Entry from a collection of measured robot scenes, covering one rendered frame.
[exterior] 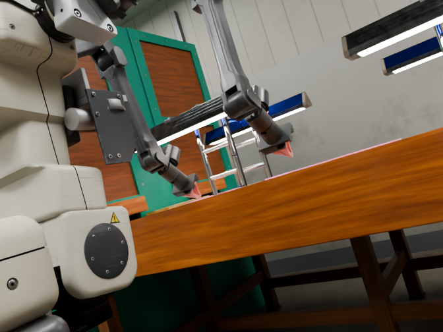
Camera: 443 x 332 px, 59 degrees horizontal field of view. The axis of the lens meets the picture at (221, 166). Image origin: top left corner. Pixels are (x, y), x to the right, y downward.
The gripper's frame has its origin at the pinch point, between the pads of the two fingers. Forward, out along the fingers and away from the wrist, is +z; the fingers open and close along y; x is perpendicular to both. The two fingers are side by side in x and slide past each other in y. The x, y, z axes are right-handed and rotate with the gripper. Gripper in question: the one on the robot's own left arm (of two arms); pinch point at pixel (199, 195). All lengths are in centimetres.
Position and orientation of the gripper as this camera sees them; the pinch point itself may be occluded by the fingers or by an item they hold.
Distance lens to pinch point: 149.4
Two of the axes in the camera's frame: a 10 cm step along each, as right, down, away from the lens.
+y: -7.9, 2.7, 5.6
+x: -1.5, 8.0, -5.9
